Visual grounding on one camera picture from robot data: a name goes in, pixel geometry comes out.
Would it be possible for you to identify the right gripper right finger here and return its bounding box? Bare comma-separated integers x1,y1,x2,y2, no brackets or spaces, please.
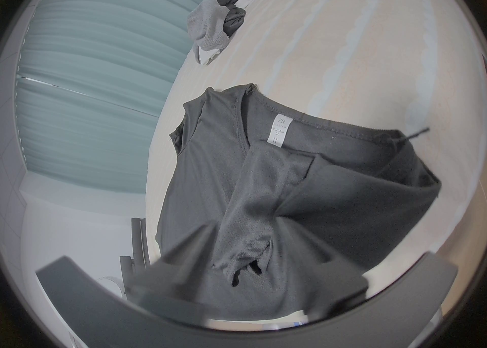
272,215,370,318

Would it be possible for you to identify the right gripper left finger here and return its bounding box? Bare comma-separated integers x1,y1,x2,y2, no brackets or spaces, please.
124,223,229,317

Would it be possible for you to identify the black T-shirt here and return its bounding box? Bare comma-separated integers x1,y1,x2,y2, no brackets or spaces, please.
156,83,443,320

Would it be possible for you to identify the round white mirror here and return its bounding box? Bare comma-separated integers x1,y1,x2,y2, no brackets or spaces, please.
100,276,125,296

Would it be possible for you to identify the blue-green curtain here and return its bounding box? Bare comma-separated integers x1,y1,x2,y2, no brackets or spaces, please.
17,0,214,117
15,78,164,195

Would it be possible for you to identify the bed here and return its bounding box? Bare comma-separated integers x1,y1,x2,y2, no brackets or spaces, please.
145,0,487,324

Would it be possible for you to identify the white garment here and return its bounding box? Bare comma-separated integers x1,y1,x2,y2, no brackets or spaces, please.
192,44,223,65

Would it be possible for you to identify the grey garment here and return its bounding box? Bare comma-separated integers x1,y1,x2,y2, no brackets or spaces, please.
187,0,230,52

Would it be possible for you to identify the black shiny garment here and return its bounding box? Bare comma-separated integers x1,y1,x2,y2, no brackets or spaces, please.
215,0,247,37

